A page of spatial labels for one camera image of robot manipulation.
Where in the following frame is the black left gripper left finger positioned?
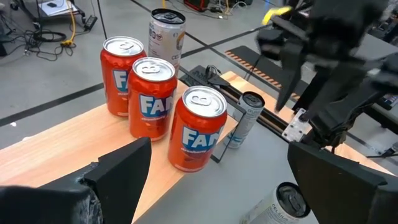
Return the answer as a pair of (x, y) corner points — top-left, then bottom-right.
(0, 136), (152, 224)

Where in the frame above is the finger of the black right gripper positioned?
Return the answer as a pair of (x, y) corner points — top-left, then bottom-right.
(299, 61), (374, 122)
(274, 42), (306, 113)

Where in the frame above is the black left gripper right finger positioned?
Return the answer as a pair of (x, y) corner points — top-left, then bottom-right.
(287, 141), (398, 224)

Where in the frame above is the white Celsius can black lid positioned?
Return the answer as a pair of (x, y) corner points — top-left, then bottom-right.
(239, 182), (312, 224)
(147, 8), (187, 77)

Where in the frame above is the red Fanta strawberry can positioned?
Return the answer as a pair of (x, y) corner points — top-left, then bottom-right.
(167, 85), (228, 174)
(127, 57), (178, 142)
(99, 35), (147, 118)

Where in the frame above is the wooden shelf with black legs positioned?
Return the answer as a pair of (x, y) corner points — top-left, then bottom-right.
(0, 70), (248, 224)

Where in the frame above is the black mat with orange stripes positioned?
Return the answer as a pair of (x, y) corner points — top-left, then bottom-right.
(224, 45), (301, 100)

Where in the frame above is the white blue slim can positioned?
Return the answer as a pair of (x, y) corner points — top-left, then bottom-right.
(223, 91), (266, 149)

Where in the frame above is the yellow tape tag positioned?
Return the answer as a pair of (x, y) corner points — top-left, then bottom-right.
(261, 6), (293, 26)

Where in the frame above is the black floor cable pile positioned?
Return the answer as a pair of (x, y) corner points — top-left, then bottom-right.
(23, 27), (77, 62)

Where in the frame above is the yellow floor cable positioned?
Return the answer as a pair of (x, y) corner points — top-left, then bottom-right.
(60, 0), (77, 48)

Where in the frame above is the coiled black floor cable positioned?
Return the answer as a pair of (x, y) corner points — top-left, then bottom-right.
(96, 0), (108, 40)

